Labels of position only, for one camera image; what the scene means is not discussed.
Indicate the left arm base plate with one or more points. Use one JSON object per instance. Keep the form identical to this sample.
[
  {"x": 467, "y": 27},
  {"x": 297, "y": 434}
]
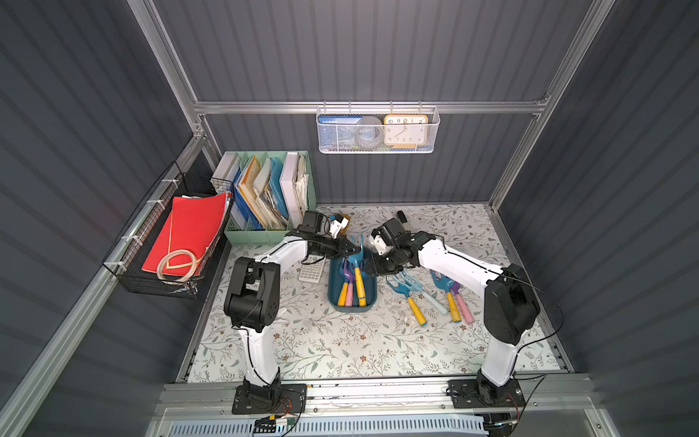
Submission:
[{"x": 275, "y": 399}]

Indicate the white book in organizer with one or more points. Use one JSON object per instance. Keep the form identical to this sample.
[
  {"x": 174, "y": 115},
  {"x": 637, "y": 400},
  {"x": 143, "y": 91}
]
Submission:
[{"x": 288, "y": 180}]

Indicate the white calculator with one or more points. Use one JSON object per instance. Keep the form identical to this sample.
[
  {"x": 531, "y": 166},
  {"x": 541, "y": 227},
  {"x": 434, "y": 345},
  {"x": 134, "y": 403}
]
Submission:
[{"x": 311, "y": 270}]

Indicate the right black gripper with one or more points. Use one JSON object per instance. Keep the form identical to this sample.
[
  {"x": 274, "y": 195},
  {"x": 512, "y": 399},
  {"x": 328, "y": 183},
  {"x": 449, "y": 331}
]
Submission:
[{"x": 387, "y": 262}]

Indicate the grey tape roll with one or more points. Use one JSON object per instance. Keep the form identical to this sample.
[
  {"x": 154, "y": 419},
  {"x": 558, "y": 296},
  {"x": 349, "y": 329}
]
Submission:
[{"x": 369, "y": 133}]

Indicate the light blue rake pale handle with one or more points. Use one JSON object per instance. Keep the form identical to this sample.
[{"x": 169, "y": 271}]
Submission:
[{"x": 416, "y": 287}]

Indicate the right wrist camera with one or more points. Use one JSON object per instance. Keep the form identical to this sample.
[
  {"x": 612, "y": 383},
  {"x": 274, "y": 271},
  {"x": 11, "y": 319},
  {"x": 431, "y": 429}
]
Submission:
[{"x": 379, "y": 245}]

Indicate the blue book in basket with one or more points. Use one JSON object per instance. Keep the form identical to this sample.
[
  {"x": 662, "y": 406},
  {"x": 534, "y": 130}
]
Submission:
[{"x": 337, "y": 133}]

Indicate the black wire wall basket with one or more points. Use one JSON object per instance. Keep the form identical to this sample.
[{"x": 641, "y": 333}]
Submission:
[{"x": 135, "y": 246}]

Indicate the yellow alarm clock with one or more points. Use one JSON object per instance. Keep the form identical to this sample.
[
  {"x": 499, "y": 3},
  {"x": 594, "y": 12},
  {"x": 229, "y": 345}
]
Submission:
[{"x": 407, "y": 131}]

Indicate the teal plastic storage box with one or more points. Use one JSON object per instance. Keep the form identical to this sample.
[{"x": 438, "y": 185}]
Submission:
[{"x": 335, "y": 286}]

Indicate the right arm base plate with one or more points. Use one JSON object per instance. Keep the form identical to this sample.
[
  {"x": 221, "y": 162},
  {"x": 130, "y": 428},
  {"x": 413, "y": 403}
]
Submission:
[{"x": 481, "y": 393}]

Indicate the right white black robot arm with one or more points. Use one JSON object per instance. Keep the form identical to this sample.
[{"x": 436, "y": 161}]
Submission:
[{"x": 509, "y": 303}]

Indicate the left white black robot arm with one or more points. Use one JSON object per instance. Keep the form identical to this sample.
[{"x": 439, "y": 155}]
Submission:
[{"x": 253, "y": 297}]

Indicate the black white marker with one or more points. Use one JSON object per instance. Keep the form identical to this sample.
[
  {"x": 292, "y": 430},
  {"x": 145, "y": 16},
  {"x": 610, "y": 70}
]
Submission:
[{"x": 402, "y": 218}]

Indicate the red folder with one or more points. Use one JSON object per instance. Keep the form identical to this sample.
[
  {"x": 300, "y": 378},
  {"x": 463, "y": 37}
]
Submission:
[{"x": 189, "y": 231}]

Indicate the mint green file organizer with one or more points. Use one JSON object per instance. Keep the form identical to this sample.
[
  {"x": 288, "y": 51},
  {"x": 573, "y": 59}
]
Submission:
[{"x": 258, "y": 215}]

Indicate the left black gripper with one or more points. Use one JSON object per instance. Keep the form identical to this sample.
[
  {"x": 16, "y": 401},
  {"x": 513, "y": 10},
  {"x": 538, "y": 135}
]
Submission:
[{"x": 339, "y": 246}]

